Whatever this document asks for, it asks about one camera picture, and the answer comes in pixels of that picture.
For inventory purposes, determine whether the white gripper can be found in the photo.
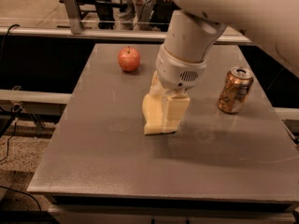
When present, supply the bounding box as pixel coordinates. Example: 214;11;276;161
149;45;206;132

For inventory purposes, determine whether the yellow sponge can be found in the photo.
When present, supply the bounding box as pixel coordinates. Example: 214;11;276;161
142;94;175;135

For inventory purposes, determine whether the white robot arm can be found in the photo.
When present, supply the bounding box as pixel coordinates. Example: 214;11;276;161
142;0;299;134

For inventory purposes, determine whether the red apple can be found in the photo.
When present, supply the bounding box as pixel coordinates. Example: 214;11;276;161
118;46;140;72

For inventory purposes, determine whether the copper soda can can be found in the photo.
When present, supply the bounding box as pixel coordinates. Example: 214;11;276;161
218;67;253;114

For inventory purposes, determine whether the person in light trousers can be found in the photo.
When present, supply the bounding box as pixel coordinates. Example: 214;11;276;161
118;0;156;31

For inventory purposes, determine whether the left metal bracket post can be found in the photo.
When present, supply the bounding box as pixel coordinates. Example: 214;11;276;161
63;0;83;35

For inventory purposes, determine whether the metal rail barrier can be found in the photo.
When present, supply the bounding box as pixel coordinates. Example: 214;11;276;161
0;25;252;47

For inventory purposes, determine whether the black cable on left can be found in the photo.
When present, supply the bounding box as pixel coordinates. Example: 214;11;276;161
0;23;21;67

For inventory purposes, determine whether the black floor cable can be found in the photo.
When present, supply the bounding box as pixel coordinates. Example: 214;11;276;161
0;105;43;213

